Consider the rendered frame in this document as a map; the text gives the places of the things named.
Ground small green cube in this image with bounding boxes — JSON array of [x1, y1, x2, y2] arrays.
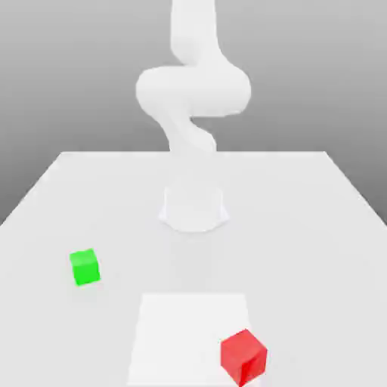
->
[[69, 248, 101, 286]]

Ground small red cube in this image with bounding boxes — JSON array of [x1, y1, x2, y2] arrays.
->
[[219, 328, 268, 387]]

